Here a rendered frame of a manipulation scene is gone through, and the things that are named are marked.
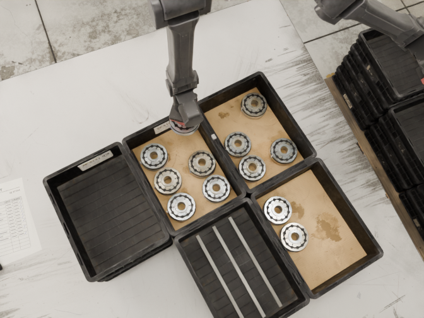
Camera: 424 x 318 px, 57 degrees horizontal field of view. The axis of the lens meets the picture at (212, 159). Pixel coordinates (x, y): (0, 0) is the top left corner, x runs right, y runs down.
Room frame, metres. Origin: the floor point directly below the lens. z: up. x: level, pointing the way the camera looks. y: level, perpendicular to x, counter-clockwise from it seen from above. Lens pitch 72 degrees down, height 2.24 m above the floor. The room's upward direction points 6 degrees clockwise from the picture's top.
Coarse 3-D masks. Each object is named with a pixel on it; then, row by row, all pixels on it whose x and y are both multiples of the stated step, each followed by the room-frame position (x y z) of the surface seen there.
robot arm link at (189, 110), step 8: (168, 88) 0.48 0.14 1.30; (192, 88) 0.51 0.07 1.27; (176, 96) 0.48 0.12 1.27; (184, 96) 0.48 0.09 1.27; (192, 96) 0.49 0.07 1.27; (184, 104) 0.46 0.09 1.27; (192, 104) 0.46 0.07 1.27; (184, 112) 0.44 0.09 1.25; (192, 112) 0.44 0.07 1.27; (200, 112) 0.45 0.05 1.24; (184, 120) 0.42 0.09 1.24; (192, 120) 0.42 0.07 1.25; (200, 120) 0.44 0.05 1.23
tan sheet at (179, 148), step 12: (168, 132) 0.54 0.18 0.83; (144, 144) 0.48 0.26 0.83; (168, 144) 0.49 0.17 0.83; (180, 144) 0.49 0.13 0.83; (192, 144) 0.50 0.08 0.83; (204, 144) 0.51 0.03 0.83; (156, 156) 0.44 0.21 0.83; (168, 156) 0.44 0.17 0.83; (180, 156) 0.45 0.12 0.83; (144, 168) 0.38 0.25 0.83; (180, 168) 0.40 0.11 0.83; (216, 168) 0.41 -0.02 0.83; (168, 180) 0.35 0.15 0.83; (192, 180) 0.36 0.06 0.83; (156, 192) 0.30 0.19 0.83; (192, 192) 0.31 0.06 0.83; (180, 204) 0.26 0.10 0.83; (204, 204) 0.27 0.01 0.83; (216, 204) 0.28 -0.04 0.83; (168, 216) 0.21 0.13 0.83; (192, 216) 0.22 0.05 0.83
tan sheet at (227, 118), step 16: (240, 96) 0.73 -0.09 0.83; (208, 112) 0.64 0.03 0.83; (224, 112) 0.65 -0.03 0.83; (240, 112) 0.66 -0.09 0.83; (272, 112) 0.67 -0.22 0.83; (224, 128) 0.58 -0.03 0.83; (240, 128) 0.59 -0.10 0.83; (256, 128) 0.60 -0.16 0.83; (272, 128) 0.60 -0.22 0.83; (256, 144) 0.53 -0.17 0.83; (272, 160) 0.47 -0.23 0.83; (272, 176) 0.41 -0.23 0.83
